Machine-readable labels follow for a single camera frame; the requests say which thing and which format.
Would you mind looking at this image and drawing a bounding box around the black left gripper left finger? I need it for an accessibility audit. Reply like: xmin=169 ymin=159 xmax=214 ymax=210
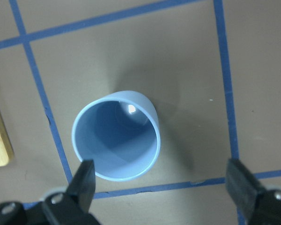
xmin=42 ymin=159 xmax=100 ymax=225

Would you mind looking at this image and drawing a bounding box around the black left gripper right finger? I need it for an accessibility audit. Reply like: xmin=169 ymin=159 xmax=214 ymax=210
xmin=225 ymin=158 xmax=281 ymax=225

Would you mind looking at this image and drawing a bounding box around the light blue plastic cup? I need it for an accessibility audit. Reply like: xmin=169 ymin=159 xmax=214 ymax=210
xmin=71 ymin=90 xmax=161 ymax=182

